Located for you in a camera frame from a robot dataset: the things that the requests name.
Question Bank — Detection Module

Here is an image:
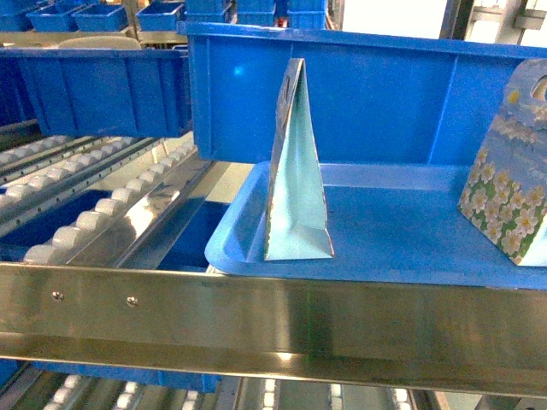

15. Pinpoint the steel rack front rail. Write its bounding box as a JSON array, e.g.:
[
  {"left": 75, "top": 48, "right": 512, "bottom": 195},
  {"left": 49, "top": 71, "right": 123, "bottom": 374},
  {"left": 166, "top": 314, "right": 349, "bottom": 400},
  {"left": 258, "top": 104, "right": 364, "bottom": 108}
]
[{"left": 1, "top": 263, "right": 546, "bottom": 397}]

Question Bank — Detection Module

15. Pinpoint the large blue plastic bin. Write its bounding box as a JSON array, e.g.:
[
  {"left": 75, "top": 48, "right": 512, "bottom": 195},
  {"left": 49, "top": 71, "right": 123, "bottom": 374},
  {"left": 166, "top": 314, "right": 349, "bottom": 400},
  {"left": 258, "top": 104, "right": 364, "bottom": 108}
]
[{"left": 179, "top": 21, "right": 546, "bottom": 165}]

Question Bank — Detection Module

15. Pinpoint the beige chair back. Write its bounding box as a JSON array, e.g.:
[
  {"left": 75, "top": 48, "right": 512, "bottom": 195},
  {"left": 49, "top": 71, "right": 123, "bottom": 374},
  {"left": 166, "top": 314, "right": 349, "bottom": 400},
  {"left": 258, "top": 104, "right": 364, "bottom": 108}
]
[{"left": 58, "top": 36, "right": 142, "bottom": 50}]

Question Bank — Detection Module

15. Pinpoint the shallow blue plastic tray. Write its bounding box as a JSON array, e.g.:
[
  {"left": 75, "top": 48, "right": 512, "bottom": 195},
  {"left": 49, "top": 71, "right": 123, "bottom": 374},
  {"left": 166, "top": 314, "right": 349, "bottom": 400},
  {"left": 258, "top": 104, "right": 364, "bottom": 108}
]
[{"left": 204, "top": 162, "right": 546, "bottom": 290}]

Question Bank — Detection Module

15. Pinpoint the white roller conveyor track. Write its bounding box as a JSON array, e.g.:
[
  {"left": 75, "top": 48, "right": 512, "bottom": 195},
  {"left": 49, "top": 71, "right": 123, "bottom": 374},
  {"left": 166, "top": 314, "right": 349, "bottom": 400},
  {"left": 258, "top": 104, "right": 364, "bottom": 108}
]
[{"left": 22, "top": 142, "right": 196, "bottom": 265}]

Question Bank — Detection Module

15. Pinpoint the blue bin on left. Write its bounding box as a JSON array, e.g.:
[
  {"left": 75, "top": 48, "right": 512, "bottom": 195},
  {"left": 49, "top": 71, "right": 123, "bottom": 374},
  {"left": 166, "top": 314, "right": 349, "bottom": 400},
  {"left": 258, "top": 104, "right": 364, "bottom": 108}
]
[{"left": 1, "top": 48, "right": 191, "bottom": 138}]

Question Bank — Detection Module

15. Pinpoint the flower gift bag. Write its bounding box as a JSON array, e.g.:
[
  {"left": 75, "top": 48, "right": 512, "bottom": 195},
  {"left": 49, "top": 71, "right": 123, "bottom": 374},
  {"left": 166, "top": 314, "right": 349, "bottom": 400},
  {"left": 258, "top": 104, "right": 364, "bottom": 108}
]
[
  {"left": 264, "top": 58, "right": 334, "bottom": 261},
  {"left": 457, "top": 59, "right": 546, "bottom": 267}
]

